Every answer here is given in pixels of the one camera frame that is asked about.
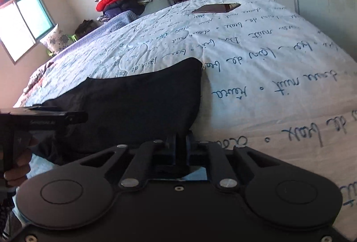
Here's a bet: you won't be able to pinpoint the black smartphone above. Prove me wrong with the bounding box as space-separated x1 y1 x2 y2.
191 3 241 14

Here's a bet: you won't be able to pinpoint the floral pillow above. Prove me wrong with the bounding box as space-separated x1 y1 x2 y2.
40 24 73 54

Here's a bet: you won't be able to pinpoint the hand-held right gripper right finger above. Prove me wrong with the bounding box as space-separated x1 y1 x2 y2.
184 131 281 192

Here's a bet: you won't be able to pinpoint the black pants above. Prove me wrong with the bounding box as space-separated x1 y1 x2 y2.
31 57 203 167

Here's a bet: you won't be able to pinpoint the blue striped blanket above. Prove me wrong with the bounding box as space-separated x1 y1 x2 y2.
56 11 140 61

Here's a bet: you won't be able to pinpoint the zebra-print blanket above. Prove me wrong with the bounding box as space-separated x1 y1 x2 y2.
14 64 53 106

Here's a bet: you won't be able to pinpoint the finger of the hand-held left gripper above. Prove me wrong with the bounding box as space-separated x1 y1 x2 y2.
57 111 88 124

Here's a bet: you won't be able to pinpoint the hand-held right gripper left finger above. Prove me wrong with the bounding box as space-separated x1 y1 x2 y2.
79 132 180 189

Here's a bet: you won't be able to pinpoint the person's left hand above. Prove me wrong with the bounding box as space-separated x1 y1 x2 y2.
3 137 38 189

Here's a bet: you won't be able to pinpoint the navy jacket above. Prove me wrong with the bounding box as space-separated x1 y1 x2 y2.
103 0 145 18

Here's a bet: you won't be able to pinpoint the grey bag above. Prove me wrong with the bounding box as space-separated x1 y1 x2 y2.
142 0 175 17

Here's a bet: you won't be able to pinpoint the dark bag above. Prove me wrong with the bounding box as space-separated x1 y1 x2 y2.
75 20 99 39

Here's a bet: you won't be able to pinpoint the window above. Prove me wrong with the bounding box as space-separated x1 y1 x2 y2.
0 0 55 64

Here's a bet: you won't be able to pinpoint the white script-printed bed quilt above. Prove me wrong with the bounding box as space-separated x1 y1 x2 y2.
12 0 357 240

